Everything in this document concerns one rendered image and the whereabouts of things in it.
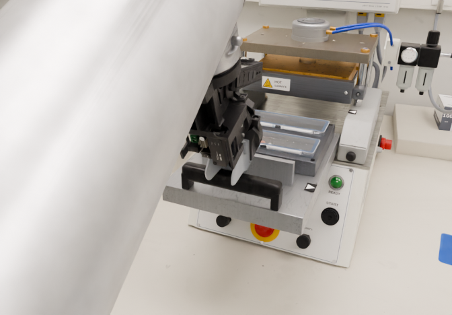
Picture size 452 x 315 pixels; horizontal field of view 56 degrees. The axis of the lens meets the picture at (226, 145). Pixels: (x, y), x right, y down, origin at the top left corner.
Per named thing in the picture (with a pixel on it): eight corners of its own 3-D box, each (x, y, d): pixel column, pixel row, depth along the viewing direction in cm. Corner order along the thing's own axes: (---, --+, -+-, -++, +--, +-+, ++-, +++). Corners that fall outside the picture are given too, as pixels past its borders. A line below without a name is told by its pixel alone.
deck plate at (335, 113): (267, 79, 128) (268, 75, 127) (389, 93, 115) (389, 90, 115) (199, 138, 90) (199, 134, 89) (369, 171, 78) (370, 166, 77)
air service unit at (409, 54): (378, 86, 105) (388, 25, 99) (442, 94, 100) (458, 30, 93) (376, 93, 101) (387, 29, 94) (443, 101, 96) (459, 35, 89)
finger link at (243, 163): (223, 202, 59) (213, 157, 53) (239, 171, 63) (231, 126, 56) (244, 207, 58) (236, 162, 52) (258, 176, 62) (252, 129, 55)
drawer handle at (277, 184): (187, 182, 65) (186, 159, 63) (282, 204, 59) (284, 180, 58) (181, 188, 63) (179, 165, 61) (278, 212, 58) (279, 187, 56)
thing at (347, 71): (274, 64, 106) (276, 25, 102) (364, 75, 98) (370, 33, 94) (250, 84, 92) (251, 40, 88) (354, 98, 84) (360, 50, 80)
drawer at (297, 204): (234, 132, 90) (234, 97, 87) (338, 151, 82) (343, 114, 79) (162, 204, 66) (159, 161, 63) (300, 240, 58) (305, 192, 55)
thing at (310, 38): (270, 56, 113) (272, 6, 107) (392, 70, 102) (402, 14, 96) (235, 83, 93) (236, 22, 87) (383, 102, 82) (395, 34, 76)
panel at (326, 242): (195, 226, 90) (209, 140, 89) (337, 265, 79) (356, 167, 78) (191, 228, 88) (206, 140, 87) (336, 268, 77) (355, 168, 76)
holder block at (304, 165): (235, 120, 87) (235, 108, 86) (333, 136, 80) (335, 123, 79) (200, 153, 73) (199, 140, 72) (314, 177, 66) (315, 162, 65)
